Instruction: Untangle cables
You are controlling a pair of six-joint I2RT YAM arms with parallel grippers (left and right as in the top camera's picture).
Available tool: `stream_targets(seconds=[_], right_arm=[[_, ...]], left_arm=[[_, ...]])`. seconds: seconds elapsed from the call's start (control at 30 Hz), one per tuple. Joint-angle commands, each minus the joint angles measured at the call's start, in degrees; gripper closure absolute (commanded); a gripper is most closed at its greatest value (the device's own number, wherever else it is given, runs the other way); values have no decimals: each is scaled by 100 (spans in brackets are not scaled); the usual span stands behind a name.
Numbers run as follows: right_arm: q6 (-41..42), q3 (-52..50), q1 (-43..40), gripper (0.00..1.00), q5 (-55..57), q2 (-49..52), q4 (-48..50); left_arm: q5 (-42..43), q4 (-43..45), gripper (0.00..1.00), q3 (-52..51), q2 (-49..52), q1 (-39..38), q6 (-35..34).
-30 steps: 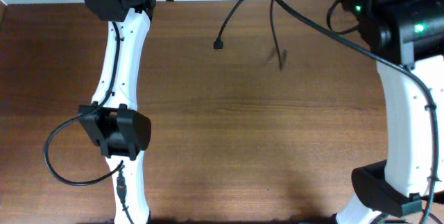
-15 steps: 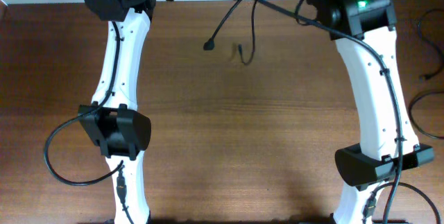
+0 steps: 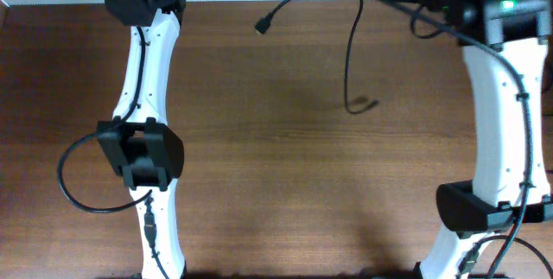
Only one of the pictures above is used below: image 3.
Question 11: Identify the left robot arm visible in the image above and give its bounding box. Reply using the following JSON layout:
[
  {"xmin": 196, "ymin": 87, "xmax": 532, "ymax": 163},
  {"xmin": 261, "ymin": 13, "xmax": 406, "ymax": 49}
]
[{"xmin": 98, "ymin": 0, "xmax": 187, "ymax": 278}]

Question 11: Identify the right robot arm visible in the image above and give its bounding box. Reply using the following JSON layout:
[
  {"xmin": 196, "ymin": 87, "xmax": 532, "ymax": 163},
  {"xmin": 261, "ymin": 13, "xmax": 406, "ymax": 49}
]
[{"xmin": 389, "ymin": 0, "xmax": 552, "ymax": 278}]

